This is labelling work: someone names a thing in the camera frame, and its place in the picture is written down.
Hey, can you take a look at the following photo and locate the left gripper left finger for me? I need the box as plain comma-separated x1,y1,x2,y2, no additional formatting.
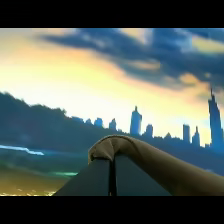
53,157,112,197

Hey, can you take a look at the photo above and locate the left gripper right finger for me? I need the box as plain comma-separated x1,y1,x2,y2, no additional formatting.
114,153,172,197

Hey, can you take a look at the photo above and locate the brown garment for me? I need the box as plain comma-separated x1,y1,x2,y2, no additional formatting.
87,134,224,197

